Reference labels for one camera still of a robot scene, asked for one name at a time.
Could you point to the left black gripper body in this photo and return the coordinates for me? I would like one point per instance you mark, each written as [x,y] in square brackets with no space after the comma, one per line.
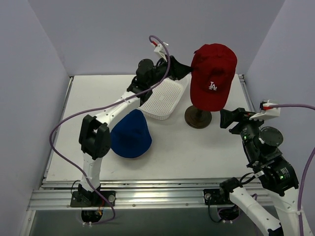
[173,67]

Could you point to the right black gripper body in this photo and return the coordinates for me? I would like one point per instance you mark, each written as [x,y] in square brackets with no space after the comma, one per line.
[236,121]

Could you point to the white perforated plastic basket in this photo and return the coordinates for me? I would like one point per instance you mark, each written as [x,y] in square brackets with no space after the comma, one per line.
[165,98]

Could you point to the red LA baseball cap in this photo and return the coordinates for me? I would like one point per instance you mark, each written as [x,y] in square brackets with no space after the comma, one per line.
[213,70]

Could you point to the blue bucket hat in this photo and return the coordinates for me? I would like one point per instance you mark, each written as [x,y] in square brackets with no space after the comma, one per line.
[130,138]

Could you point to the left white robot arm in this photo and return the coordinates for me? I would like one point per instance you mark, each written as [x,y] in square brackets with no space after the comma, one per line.
[95,130]

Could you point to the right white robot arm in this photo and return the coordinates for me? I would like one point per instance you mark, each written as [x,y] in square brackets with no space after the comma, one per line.
[277,175]

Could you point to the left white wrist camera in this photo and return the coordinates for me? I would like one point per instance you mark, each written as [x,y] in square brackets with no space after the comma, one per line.
[159,50]

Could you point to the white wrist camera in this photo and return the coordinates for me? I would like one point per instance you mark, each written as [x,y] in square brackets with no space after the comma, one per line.
[159,50]
[268,110]

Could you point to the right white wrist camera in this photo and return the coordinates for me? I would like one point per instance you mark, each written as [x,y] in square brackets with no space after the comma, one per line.
[268,110]

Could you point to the aluminium mounting rail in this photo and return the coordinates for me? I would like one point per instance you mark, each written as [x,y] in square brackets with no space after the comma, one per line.
[130,194]

